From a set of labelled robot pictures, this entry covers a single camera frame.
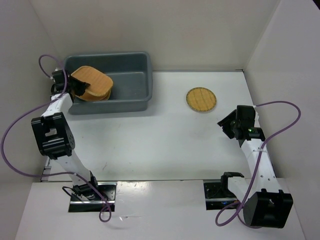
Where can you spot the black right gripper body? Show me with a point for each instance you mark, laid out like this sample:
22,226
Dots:
229,123

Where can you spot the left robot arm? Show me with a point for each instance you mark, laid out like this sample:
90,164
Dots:
54,137

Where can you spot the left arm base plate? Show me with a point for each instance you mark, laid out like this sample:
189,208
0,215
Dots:
82,204

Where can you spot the round orange woven tray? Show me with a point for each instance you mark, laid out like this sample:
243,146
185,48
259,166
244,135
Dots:
93,98

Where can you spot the rounded tan woven tray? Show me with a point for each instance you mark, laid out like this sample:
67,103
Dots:
99,82

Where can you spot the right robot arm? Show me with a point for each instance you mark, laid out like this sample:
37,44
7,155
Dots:
262,201

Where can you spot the round yellow-green woven tray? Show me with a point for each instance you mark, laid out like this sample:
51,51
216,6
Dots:
201,99

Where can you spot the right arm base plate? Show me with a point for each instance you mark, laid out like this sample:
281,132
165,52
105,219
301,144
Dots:
215,197

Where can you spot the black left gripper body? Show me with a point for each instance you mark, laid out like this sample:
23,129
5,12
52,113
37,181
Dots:
68,86

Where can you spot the grey plastic bin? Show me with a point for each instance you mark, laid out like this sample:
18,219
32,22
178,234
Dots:
132,75

